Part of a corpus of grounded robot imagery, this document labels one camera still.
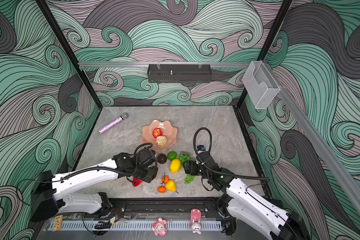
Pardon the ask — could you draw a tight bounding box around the red fake apple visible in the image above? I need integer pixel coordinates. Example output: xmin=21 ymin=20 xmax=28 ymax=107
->
xmin=152 ymin=128 xmax=163 ymax=139

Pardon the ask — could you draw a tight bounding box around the pink glitter microphone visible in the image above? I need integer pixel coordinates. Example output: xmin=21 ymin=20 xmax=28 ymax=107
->
xmin=98 ymin=113 xmax=129 ymax=134

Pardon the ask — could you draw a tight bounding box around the red fake strawberry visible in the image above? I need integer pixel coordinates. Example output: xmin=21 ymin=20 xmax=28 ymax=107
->
xmin=132 ymin=178 xmax=143 ymax=187

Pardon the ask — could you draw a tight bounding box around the pink scalloped fruit bowl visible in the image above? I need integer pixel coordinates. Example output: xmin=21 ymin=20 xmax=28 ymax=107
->
xmin=140 ymin=120 xmax=178 ymax=151

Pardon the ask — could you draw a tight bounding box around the pink and white bunny toy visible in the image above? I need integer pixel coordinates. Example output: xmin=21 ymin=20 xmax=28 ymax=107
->
xmin=190 ymin=209 xmax=202 ymax=235

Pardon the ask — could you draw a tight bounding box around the pink toy figure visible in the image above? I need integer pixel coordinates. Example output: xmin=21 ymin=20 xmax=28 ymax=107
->
xmin=152 ymin=218 xmax=167 ymax=237

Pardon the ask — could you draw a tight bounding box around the black corner frame post right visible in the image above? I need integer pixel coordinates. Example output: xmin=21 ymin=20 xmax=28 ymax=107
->
xmin=237 ymin=1 xmax=292 ymax=111

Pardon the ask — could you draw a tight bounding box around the yellow label tag left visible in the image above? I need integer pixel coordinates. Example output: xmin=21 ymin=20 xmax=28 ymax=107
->
xmin=52 ymin=215 xmax=63 ymax=232

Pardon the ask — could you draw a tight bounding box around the orange fake tangerine lower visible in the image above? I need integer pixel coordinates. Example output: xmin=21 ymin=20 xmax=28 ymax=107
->
xmin=158 ymin=186 xmax=166 ymax=193

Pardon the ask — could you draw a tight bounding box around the green fake grape bunch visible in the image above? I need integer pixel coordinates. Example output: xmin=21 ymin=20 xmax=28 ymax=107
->
xmin=179 ymin=154 xmax=195 ymax=185

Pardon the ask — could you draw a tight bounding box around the dark brown fake fig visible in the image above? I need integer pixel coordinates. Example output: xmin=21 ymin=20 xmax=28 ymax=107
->
xmin=157 ymin=154 xmax=167 ymax=164

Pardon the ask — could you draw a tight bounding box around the orange fake tangerine upper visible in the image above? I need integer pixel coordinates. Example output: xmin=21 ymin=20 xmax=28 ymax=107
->
xmin=162 ymin=174 xmax=170 ymax=184

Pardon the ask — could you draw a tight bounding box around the beige fake pear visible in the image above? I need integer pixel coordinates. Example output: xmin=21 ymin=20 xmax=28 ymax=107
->
xmin=156 ymin=136 xmax=168 ymax=146

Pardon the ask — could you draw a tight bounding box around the orange fake tangerine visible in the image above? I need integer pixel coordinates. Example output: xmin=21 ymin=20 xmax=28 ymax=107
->
xmin=158 ymin=186 xmax=166 ymax=193
xmin=162 ymin=174 xmax=170 ymax=184

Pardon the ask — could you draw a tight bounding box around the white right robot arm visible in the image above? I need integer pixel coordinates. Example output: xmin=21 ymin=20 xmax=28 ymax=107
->
xmin=183 ymin=150 xmax=311 ymax=240

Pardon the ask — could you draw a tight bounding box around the white slotted cable duct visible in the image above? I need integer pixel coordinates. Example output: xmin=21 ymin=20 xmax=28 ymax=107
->
xmin=61 ymin=220 xmax=222 ymax=232

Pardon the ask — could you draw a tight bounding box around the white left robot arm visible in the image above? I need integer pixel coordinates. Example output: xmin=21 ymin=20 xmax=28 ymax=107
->
xmin=30 ymin=148 xmax=158 ymax=223

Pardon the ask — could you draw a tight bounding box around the clear plastic wall box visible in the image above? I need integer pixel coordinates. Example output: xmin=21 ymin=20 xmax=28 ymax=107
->
xmin=242 ymin=61 xmax=280 ymax=110

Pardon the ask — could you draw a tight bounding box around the yellow fake lemon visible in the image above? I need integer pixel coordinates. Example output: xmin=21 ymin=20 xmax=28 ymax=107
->
xmin=170 ymin=159 xmax=182 ymax=174

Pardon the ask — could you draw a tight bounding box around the black corner frame post left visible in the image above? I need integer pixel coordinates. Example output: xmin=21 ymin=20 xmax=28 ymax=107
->
xmin=35 ymin=0 xmax=103 ymax=111

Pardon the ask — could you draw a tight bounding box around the grey aluminium rail right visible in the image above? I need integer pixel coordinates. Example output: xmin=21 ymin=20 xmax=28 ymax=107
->
xmin=265 ymin=63 xmax=360 ymax=216

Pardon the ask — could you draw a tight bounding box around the green fake lime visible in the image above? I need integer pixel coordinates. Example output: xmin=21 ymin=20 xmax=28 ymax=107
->
xmin=167 ymin=151 xmax=178 ymax=161

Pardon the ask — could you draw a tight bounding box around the yellow fake pear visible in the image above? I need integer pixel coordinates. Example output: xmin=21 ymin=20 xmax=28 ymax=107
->
xmin=165 ymin=180 xmax=177 ymax=192

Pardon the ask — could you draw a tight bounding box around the black corner frame post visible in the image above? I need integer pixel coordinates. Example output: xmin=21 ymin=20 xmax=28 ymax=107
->
xmin=35 ymin=0 xmax=103 ymax=111
xmin=237 ymin=1 xmax=292 ymax=111

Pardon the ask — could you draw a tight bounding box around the grey aluminium rail back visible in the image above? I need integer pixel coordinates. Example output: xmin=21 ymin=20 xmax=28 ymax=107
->
xmin=78 ymin=61 xmax=250 ymax=69

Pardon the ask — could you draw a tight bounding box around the black perforated wall tray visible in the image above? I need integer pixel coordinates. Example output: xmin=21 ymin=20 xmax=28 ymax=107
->
xmin=147 ymin=64 xmax=212 ymax=84

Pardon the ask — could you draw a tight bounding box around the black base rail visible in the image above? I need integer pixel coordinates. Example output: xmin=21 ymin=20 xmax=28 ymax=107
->
xmin=110 ymin=197 xmax=230 ymax=219

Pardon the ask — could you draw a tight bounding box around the grey aluminium rail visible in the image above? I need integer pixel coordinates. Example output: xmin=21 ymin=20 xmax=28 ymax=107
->
xmin=265 ymin=63 xmax=360 ymax=216
xmin=78 ymin=61 xmax=250 ymax=69

